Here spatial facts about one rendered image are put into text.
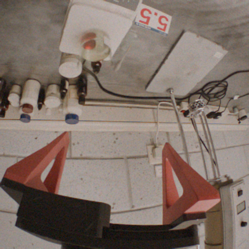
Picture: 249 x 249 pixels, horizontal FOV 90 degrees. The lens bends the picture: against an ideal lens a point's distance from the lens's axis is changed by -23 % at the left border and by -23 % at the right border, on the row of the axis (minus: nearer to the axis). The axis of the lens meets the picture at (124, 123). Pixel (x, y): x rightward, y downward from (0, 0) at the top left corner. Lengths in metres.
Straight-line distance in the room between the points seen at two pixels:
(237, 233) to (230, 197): 0.11
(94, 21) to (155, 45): 0.23
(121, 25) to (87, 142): 0.47
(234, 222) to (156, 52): 0.51
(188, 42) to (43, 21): 0.39
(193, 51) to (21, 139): 0.70
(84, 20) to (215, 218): 0.53
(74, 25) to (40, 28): 0.14
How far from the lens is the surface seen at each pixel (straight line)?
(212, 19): 0.49
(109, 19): 0.31
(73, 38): 0.33
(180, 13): 0.44
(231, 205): 0.42
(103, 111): 0.67
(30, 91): 0.55
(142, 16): 0.39
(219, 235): 0.47
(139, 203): 0.67
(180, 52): 0.51
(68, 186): 0.62
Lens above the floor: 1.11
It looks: 24 degrees down
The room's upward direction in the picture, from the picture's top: 173 degrees clockwise
